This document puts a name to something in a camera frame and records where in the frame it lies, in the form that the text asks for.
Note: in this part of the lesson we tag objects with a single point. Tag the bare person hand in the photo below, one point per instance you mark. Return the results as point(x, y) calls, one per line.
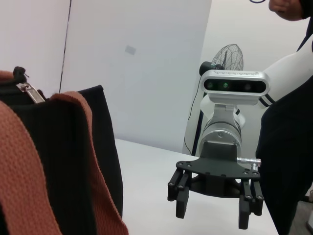
point(284, 7)

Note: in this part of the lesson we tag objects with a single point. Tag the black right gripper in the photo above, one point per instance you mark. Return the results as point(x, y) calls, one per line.
point(215, 171)

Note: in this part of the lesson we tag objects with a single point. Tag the silver zipper pull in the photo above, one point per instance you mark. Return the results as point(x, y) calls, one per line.
point(33, 93)

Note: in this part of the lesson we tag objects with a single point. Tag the person in black clothes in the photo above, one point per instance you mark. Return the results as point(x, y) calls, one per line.
point(288, 147)

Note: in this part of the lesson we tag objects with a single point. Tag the silver right camera mount bracket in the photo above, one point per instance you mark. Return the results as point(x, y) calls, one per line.
point(223, 109)

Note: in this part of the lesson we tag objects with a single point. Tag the right robot arm silver white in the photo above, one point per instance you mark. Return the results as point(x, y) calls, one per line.
point(220, 132)

